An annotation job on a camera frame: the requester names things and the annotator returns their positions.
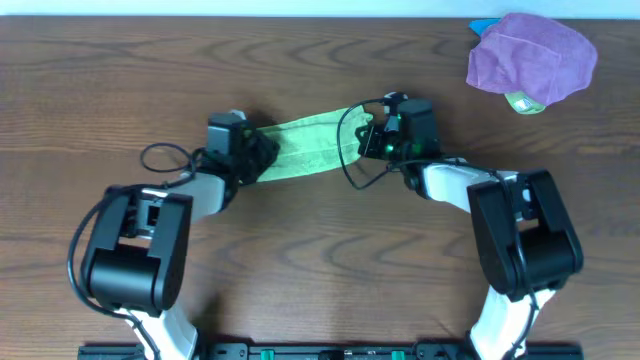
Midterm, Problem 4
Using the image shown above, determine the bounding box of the light green cloth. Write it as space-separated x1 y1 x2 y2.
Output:
258 106 373 182

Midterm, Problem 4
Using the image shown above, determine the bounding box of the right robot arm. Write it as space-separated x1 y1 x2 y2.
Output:
355 125 584 359

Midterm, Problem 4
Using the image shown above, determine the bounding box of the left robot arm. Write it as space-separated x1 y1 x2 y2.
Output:
66 128 280 359

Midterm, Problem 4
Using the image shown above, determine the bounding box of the blue cloth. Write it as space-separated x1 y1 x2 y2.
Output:
469 18 501 37

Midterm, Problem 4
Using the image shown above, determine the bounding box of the purple cloth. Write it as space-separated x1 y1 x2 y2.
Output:
466 13 598 106

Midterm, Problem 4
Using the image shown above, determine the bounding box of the black right camera cable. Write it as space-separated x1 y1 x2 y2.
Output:
336 97 541 360

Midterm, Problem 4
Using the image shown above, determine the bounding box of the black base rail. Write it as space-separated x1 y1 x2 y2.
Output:
77 342 585 360

